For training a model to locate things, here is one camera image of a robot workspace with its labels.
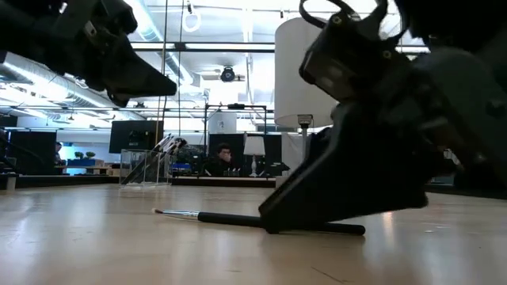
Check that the green potted plant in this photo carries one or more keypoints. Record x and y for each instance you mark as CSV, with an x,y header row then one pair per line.
x,y
90,154
78,154

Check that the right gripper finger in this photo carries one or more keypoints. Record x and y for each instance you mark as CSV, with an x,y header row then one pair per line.
x,y
348,178

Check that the black ceiling camera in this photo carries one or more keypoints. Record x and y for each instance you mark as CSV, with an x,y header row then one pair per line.
x,y
227,74

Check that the black powder makeup brush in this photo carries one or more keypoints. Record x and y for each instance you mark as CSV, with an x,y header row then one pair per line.
x,y
181,142

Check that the clear acrylic organizer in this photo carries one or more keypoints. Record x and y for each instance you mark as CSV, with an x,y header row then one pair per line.
x,y
134,180

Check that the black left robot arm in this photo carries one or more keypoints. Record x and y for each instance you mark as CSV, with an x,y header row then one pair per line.
x,y
20,27

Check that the blue counter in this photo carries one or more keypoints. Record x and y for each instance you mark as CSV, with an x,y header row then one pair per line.
x,y
85,162

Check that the silver ceiling duct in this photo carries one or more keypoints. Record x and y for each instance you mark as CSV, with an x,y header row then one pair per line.
x,y
47,83

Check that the person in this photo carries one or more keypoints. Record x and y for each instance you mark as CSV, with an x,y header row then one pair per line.
x,y
223,164
59,156

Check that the black wall monitor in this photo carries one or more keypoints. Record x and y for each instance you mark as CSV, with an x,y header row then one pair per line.
x,y
134,136

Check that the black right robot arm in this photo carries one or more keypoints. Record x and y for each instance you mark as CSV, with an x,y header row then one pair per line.
x,y
455,20

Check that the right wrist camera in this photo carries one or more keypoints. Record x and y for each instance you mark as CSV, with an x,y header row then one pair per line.
x,y
348,67

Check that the black screen panel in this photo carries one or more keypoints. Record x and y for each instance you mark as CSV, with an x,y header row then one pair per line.
x,y
31,152

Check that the small white table lamp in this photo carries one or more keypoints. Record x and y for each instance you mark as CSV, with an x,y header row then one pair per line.
x,y
254,145

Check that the thin black makeup brush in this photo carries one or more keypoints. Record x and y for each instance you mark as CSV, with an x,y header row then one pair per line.
x,y
170,145
229,219
164,141

